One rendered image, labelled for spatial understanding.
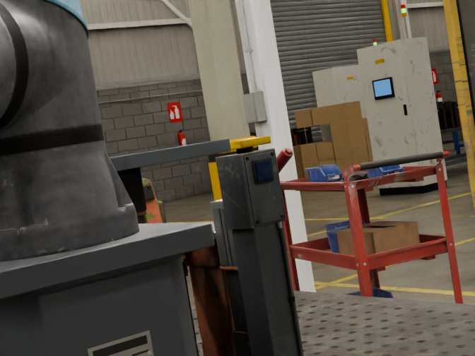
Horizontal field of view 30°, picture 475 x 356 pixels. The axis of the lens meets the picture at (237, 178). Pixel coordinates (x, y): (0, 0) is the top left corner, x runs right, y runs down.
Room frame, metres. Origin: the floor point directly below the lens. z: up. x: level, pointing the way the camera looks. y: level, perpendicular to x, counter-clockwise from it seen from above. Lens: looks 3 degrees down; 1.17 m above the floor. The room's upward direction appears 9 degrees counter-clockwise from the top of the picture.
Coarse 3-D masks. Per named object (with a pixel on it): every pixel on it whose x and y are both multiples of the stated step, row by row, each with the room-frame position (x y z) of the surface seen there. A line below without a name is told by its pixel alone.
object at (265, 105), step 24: (240, 0) 5.49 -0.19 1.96; (264, 0) 5.51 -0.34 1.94; (240, 24) 5.55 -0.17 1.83; (264, 24) 5.49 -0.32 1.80; (264, 48) 5.48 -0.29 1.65; (264, 72) 5.46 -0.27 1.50; (264, 96) 5.45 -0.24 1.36; (264, 120) 5.45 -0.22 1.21; (264, 144) 5.51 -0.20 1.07; (288, 144) 5.52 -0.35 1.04; (288, 168) 5.50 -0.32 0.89; (288, 192) 5.48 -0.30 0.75; (288, 216) 5.46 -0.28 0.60; (312, 288) 5.52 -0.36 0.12
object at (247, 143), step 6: (252, 138) 1.32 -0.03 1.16; (258, 138) 1.33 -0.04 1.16; (264, 138) 1.33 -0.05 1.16; (270, 138) 1.34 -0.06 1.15; (234, 144) 1.32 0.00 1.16; (240, 144) 1.31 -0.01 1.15; (246, 144) 1.31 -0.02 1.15; (252, 144) 1.32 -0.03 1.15; (258, 144) 1.33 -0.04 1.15; (240, 150) 1.34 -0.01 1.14; (246, 150) 1.33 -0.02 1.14; (252, 150) 1.34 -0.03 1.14
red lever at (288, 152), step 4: (284, 148) 1.42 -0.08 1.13; (288, 148) 1.42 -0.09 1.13; (280, 152) 1.43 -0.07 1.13; (284, 152) 1.42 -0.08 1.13; (288, 152) 1.41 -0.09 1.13; (292, 152) 1.42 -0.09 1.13; (280, 156) 1.42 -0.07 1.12; (284, 156) 1.42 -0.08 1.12; (288, 156) 1.42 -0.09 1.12; (280, 160) 1.43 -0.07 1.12; (284, 160) 1.42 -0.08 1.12; (288, 160) 1.43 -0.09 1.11; (280, 164) 1.43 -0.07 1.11; (284, 164) 1.43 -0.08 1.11; (280, 168) 1.44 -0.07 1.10
